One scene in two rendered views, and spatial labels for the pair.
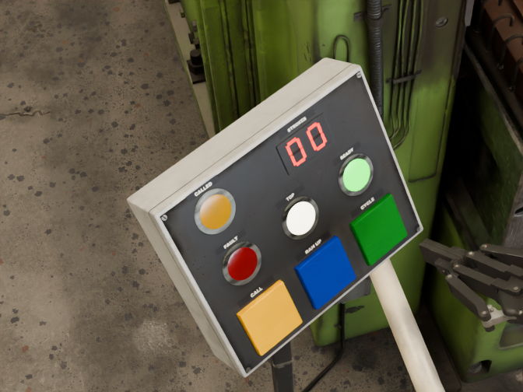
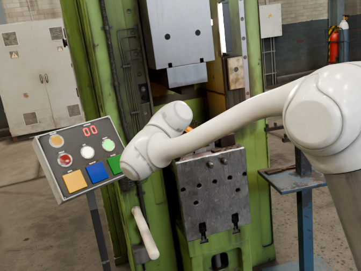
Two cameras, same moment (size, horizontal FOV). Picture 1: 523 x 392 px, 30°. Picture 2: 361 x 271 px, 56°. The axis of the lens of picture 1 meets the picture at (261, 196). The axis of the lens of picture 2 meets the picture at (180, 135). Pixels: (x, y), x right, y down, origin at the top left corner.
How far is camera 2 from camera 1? 1.02 m
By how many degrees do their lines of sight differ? 40
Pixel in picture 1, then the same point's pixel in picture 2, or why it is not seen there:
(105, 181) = (72, 263)
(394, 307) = (143, 229)
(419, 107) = not seen: hidden behind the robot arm
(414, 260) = (170, 250)
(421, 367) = (149, 241)
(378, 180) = (116, 149)
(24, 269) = not seen: outside the picture
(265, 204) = (74, 144)
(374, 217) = (115, 158)
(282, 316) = (79, 181)
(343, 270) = (103, 172)
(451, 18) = not seen: hidden behind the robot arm
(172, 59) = (104, 228)
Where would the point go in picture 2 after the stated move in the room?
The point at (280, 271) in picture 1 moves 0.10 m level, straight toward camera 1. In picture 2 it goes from (79, 166) to (74, 176)
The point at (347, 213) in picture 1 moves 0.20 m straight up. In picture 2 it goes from (105, 156) to (96, 110)
